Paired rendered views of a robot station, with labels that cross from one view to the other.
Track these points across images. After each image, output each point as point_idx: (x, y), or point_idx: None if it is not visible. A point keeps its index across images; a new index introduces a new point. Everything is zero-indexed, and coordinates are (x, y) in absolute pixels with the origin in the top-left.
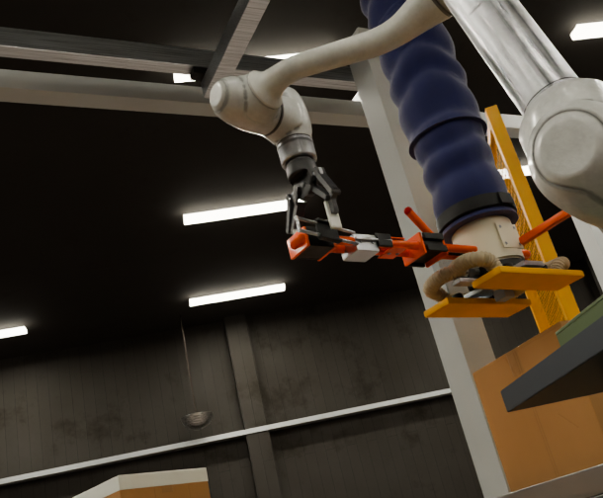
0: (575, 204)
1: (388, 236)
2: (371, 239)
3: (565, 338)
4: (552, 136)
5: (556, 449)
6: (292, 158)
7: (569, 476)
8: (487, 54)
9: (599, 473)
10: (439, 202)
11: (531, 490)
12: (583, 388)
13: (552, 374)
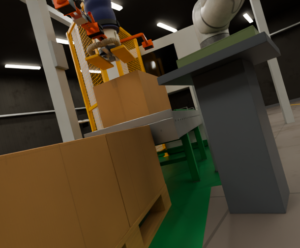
0: (226, 6)
1: (90, 17)
2: (86, 15)
3: (181, 62)
4: None
5: (127, 112)
6: None
7: (135, 119)
8: None
9: (147, 117)
10: (94, 16)
11: (118, 125)
12: (183, 79)
13: (194, 68)
